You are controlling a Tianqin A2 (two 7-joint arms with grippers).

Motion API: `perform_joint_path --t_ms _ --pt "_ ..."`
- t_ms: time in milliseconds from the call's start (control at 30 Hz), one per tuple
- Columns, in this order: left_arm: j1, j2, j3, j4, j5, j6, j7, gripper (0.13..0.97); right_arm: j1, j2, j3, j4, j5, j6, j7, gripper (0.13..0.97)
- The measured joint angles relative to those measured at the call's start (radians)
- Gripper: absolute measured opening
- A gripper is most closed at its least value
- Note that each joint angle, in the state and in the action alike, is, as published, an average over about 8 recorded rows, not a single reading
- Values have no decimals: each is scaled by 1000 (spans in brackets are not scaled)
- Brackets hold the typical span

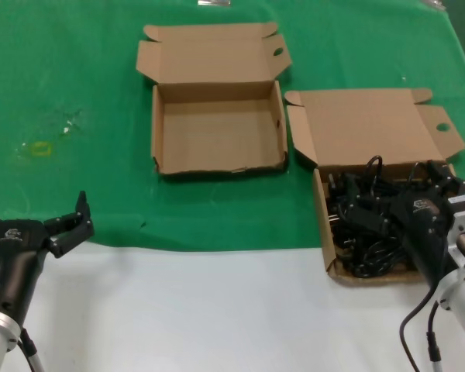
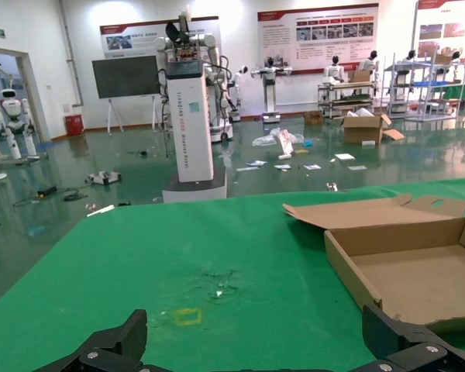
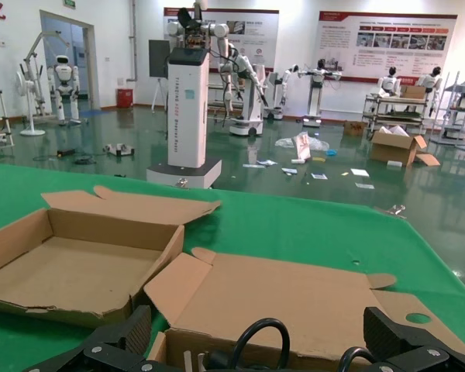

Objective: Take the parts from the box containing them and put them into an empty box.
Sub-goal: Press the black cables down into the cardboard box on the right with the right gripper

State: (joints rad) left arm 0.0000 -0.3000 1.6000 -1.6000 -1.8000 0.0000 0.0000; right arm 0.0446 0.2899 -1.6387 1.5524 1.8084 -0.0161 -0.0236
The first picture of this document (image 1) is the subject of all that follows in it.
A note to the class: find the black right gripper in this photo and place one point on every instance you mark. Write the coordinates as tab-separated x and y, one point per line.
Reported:
424	228

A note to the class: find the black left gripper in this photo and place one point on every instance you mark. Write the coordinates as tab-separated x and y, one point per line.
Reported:
19	252

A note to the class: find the open cardboard box shallow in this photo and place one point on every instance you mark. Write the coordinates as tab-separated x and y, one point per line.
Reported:
364	124
217	135

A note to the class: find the green table cloth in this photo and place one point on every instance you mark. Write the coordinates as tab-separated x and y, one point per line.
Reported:
62	58

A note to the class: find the metal table clip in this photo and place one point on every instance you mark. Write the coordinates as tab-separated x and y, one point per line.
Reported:
213	2
434	3

